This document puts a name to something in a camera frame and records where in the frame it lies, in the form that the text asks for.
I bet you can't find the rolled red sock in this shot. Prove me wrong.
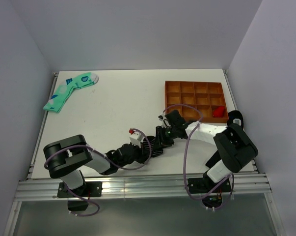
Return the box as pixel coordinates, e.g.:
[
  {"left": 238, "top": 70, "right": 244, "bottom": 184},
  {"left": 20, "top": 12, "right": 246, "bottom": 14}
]
[{"left": 212, "top": 106, "right": 225, "bottom": 118}]

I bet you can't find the orange compartment tray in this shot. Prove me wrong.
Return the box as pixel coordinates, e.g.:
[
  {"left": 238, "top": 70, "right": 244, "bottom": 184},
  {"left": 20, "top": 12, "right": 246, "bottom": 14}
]
[{"left": 164, "top": 81, "right": 229, "bottom": 123}]

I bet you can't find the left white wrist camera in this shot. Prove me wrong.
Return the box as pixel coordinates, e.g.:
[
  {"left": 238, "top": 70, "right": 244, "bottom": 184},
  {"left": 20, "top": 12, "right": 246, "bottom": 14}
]
[{"left": 129, "top": 128, "right": 144, "bottom": 148}]

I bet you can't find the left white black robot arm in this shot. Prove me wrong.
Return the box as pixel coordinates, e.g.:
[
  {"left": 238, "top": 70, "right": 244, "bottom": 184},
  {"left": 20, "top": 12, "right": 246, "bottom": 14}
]
[{"left": 43, "top": 135, "right": 153, "bottom": 196}]

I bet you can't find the dark blue sock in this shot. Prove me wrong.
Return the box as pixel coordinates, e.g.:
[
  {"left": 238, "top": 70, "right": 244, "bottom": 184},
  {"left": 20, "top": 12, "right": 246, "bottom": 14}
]
[{"left": 227, "top": 110, "right": 244, "bottom": 129}]

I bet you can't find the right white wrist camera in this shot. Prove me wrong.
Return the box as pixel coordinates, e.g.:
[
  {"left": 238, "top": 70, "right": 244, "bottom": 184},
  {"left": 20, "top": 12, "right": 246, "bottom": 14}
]
[{"left": 158, "top": 115, "right": 171, "bottom": 128}]

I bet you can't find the black white striped sock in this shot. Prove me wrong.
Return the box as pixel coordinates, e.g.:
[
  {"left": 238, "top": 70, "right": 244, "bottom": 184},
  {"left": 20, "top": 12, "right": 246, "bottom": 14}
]
[{"left": 141, "top": 136, "right": 163, "bottom": 160}]

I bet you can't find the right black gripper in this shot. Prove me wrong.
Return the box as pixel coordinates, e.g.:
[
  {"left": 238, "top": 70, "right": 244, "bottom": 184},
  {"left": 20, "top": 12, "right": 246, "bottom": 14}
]
[{"left": 152, "top": 125, "right": 178, "bottom": 150}]

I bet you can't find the green blue patterned sock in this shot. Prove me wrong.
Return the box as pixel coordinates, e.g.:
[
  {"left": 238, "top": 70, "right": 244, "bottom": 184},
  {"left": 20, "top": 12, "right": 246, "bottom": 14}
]
[{"left": 43, "top": 72, "right": 99, "bottom": 113}]

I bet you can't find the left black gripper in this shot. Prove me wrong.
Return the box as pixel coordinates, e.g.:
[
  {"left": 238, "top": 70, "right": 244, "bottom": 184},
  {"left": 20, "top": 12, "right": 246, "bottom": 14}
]
[{"left": 118, "top": 140, "right": 152, "bottom": 168}]

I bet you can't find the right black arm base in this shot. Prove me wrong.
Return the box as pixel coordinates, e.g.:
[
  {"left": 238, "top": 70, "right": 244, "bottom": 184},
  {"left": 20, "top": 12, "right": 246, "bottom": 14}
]
[{"left": 187, "top": 176, "right": 234, "bottom": 209}]

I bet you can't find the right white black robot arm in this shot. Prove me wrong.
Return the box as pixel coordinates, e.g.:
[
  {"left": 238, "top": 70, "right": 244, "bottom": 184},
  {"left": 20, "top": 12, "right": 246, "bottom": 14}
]
[{"left": 153, "top": 110, "right": 258, "bottom": 192}]

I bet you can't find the aluminium front rail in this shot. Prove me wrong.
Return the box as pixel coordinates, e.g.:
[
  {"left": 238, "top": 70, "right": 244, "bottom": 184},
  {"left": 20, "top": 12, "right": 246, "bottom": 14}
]
[{"left": 14, "top": 173, "right": 271, "bottom": 202}]

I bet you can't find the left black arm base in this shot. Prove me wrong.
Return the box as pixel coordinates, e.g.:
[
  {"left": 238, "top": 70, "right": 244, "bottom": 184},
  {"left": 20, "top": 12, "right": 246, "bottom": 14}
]
[{"left": 56, "top": 180, "right": 104, "bottom": 212}]

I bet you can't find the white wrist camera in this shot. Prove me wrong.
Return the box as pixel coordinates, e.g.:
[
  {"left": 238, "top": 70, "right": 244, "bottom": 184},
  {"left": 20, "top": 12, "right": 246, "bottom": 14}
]
[
  {"left": 129, "top": 128, "right": 144, "bottom": 148},
  {"left": 158, "top": 115, "right": 171, "bottom": 128}
]

